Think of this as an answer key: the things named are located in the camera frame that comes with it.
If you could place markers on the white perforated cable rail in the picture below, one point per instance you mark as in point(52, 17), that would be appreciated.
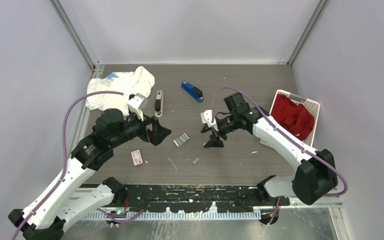
point(181, 215)

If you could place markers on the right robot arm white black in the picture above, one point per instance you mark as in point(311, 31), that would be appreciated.
point(314, 175)

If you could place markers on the staple strip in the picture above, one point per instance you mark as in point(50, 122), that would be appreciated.
point(195, 160)

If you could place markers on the white crumpled t-shirt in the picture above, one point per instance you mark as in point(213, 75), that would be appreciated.
point(116, 89)

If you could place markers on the blue black stapler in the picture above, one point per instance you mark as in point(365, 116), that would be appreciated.
point(193, 91)

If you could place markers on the box of staples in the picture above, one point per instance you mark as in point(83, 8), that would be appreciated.
point(182, 139)

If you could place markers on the red cloth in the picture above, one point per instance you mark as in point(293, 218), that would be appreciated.
point(294, 118)

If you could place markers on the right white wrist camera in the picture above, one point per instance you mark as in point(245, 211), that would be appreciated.
point(209, 120)

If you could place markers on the white plastic basket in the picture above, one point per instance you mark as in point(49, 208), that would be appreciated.
point(311, 105)

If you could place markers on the staple box lid sleeve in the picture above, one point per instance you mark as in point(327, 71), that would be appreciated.
point(136, 157)

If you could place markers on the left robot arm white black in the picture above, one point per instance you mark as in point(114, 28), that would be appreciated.
point(50, 215)

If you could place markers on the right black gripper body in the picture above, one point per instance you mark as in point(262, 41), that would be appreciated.
point(227, 124)

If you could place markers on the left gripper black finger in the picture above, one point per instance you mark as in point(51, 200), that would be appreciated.
point(153, 123)
point(156, 138)

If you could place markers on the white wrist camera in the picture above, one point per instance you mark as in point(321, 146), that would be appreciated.
point(136, 103)
point(209, 120)

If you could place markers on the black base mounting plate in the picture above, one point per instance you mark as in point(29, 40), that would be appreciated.
point(193, 198)

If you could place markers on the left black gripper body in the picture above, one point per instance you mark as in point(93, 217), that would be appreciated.
point(143, 133)

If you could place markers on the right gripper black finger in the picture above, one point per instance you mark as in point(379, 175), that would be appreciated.
point(205, 129)
point(215, 140)

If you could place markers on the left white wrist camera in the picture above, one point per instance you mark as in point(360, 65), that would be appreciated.
point(136, 103)

